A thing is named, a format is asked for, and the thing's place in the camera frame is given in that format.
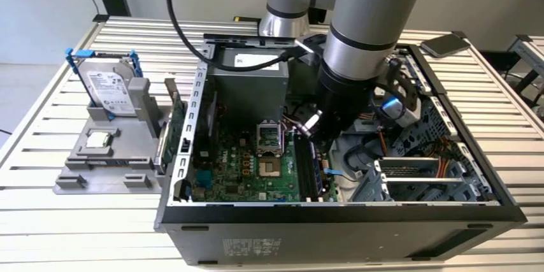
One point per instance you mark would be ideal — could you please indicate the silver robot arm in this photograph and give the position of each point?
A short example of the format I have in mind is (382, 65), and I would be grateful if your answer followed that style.
(369, 14)

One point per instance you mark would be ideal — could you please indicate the black RAM slot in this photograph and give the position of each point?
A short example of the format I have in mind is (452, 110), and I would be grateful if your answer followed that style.
(305, 163)
(312, 170)
(300, 163)

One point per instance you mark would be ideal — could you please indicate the grey power supply unit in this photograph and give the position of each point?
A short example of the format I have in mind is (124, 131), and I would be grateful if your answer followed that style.
(250, 93)

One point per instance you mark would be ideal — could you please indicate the metal disk bay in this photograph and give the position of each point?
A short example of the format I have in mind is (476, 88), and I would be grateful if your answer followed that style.
(408, 165)

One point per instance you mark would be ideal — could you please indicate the CPU socket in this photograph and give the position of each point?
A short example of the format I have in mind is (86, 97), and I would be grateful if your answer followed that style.
(270, 167)

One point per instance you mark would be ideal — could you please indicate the dark grey flat box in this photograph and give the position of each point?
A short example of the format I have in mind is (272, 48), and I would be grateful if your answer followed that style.
(444, 44)

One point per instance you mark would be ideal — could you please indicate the green motherboard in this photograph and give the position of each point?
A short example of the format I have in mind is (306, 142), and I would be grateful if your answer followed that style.
(237, 183)

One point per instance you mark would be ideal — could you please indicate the small yellow black tool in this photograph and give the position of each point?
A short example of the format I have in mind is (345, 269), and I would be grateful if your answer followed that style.
(237, 18)

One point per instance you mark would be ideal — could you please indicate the green graphics card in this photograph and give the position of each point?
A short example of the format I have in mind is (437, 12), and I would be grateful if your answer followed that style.
(173, 132)

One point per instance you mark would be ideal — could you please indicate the black open PC case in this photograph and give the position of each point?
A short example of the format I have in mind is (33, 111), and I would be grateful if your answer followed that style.
(297, 240)

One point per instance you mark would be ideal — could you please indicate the aluminium side table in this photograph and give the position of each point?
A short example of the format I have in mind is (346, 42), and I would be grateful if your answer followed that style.
(526, 46)

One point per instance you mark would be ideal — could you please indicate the grey parts rack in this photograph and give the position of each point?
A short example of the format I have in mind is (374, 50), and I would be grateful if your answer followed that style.
(126, 144)

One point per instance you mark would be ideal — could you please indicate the silver hard disk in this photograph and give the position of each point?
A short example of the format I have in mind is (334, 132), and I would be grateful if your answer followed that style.
(105, 87)

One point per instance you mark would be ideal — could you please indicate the silver CPU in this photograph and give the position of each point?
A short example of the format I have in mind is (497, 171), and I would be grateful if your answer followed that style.
(97, 139)

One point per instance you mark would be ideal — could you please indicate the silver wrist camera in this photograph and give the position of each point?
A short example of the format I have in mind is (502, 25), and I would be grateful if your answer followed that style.
(401, 114)

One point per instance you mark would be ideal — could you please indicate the black wrist mount block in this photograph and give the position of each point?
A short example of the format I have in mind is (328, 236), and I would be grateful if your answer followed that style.
(309, 47)

